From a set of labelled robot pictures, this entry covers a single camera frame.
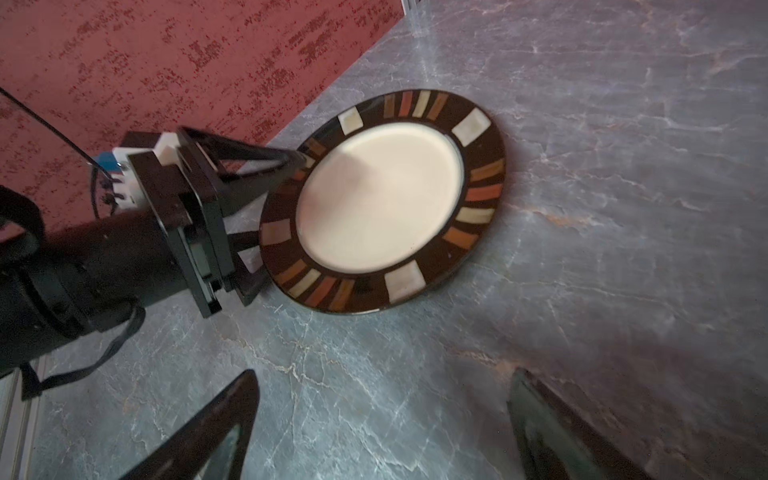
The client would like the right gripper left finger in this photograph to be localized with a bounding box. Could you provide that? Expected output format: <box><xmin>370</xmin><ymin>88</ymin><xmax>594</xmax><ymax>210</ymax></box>
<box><xmin>123</xmin><ymin>369</ymin><xmax>260</xmax><ymax>479</ymax></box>

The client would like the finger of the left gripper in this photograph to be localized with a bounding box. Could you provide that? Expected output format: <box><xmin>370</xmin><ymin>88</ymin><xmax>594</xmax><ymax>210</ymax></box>
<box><xmin>227</xmin><ymin>230</ymin><xmax>270</xmax><ymax>306</ymax></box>
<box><xmin>179</xmin><ymin>127</ymin><xmax>307</xmax><ymax>204</ymax></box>

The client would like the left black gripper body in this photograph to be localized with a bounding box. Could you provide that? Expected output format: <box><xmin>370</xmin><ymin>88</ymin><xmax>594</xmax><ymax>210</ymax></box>
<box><xmin>122</xmin><ymin>128</ymin><xmax>237</xmax><ymax>317</ymax></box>

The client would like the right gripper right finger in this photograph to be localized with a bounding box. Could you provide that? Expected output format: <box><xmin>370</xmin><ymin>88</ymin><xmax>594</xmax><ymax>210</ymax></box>
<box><xmin>507</xmin><ymin>368</ymin><xmax>650</xmax><ymax>479</ymax></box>

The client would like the dark rim striped plate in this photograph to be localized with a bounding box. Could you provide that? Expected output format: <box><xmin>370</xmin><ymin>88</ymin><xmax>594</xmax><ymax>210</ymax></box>
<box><xmin>259</xmin><ymin>89</ymin><xmax>507</xmax><ymax>314</ymax></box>

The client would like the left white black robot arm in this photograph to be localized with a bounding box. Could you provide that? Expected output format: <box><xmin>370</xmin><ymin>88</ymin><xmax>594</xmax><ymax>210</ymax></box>
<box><xmin>1</xmin><ymin>127</ymin><xmax>307</xmax><ymax>400</ymax></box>

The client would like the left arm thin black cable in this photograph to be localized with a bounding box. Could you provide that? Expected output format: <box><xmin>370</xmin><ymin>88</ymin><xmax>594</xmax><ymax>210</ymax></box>
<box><xmin>0</xmin><ymin>86</ymin><xmax>118</xmax><ymax>220</ymax></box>

